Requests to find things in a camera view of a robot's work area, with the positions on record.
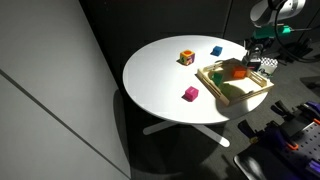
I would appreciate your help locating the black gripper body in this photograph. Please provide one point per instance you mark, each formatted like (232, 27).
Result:
(258, 45)

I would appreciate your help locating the white checkered cube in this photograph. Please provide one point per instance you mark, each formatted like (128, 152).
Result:
(268, 67)

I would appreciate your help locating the orange block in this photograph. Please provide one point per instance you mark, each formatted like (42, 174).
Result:
(239, 72)

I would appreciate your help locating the blue block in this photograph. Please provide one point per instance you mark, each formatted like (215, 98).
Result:
(216, 50)

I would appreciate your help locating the green block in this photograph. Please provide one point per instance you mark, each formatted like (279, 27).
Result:
(217, 78)

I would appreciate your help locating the yellow-green block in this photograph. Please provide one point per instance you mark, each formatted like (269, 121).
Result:
(228, 90)

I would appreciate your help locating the orange multicoloured picture cube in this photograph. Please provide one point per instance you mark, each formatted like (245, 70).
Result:
(187, 57)

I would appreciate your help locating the magenta block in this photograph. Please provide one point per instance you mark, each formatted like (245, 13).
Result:
(191, 93)

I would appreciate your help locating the wooden tray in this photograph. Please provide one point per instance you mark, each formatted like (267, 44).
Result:
(245, 95)

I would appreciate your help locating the black stand base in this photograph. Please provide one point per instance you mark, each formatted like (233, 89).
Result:
(298, 50)

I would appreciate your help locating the black purple clamp orange tip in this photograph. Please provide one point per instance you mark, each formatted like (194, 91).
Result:
(270, 135)

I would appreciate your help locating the white table base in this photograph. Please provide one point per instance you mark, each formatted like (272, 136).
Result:
(213, 135)

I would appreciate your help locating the gray perforated metal plate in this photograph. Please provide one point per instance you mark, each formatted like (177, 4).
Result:
(308, 141)

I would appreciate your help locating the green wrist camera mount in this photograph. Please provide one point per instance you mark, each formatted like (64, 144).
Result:
(271, 32)

